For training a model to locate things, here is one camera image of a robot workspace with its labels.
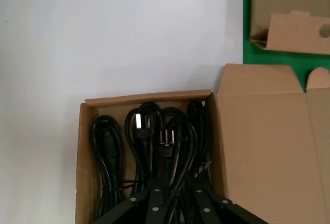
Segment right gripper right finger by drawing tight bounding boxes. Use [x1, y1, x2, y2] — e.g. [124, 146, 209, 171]
[190, 186, 270, 224]

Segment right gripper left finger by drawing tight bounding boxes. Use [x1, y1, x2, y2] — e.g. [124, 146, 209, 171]
[92, 187, 166, 224]

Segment black power cable bundle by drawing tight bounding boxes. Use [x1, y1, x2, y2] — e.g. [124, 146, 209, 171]
[91, 115, 126, 216]
[154, 106, 199, 224]
[124, 102, 163, 194]
[187, 101, 216, 191]

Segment open cardboard box round holes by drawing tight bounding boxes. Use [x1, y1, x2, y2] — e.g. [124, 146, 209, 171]
[249, 0, 330, 56]

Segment green table cloth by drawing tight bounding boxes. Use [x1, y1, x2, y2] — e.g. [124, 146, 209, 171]
[242, 0, 330, 93]

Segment open cardboard box with cables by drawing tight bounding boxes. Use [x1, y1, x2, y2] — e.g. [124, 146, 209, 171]
[74, 63, 330, 224]

